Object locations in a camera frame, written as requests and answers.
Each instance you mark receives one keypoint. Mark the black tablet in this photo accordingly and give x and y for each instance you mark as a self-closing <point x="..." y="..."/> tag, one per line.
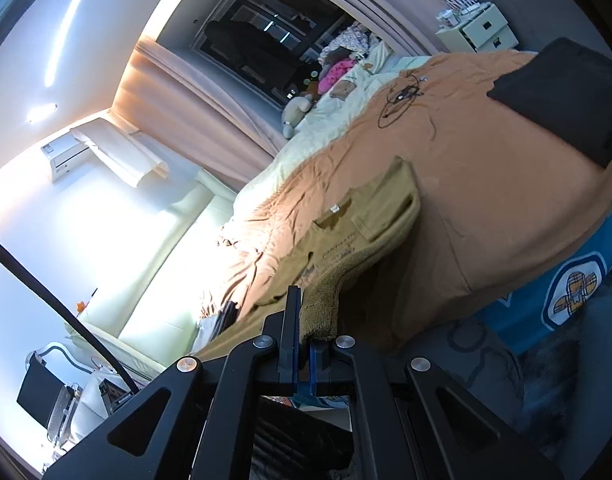
<point x="38" y="385"/>

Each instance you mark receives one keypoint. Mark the black folded garment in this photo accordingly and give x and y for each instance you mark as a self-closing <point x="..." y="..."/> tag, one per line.
<point x="561" y="95"/>

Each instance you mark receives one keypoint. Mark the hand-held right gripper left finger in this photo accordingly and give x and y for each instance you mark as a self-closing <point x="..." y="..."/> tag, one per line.
<point x="292" y="320"/>

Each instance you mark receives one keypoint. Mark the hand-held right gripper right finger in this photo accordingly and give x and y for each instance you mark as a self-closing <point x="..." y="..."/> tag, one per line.
<point x="313" y="365"/>

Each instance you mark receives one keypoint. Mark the cream padded headboard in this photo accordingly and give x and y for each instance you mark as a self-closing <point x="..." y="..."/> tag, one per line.
<point x="161" y="270"/>

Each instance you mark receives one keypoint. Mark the olive printed t-shirt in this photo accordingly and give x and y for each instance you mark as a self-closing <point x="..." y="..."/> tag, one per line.
<point x="346" y="220"/>

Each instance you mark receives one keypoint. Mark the dark glass window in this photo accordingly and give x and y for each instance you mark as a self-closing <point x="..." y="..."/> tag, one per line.
<point x="246" y="5"/>

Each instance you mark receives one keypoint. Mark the pink cloth pile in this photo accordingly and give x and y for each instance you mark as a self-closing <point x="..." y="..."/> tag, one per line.
<point x="336" y="72"/>

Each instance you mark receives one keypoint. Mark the black hanging coat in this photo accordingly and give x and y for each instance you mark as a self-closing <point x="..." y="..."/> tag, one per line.
<point x="246" y="45"/>

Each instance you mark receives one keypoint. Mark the white air conditioner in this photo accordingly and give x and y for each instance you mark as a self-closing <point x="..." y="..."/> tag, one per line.
<point x="66" y="157"/>

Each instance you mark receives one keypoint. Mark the white hanging garment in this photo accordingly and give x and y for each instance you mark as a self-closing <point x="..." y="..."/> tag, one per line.
<point x="126" y="157"/>

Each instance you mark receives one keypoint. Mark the cream duvet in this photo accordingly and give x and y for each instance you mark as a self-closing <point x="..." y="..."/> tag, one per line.
<point x="326" y="125"/>

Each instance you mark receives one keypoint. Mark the white nightstand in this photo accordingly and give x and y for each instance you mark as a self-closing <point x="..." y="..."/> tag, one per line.
<point x="486" y="30"/>

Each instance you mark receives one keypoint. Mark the small orange object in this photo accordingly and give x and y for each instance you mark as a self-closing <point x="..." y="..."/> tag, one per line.
<point x="81" y="305"/>

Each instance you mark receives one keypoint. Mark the orange-brown blanket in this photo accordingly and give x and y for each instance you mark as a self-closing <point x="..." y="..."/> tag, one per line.
<point x="486" y="185"/>

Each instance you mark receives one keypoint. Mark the ceiling strip light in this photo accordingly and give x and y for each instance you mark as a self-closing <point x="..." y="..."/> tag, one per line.
<point x="71" y="30"/>

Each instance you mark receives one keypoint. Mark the brown plush toy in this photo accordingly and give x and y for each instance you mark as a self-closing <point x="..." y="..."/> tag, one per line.
<point x="308" y="87"/>

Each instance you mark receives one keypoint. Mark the cream plush toy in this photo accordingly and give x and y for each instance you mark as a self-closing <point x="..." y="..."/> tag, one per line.
<point x="296" y="110"/>

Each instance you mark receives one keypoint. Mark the floral clothes heap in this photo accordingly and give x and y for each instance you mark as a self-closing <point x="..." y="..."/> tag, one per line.
<point x="351" y="37"/>

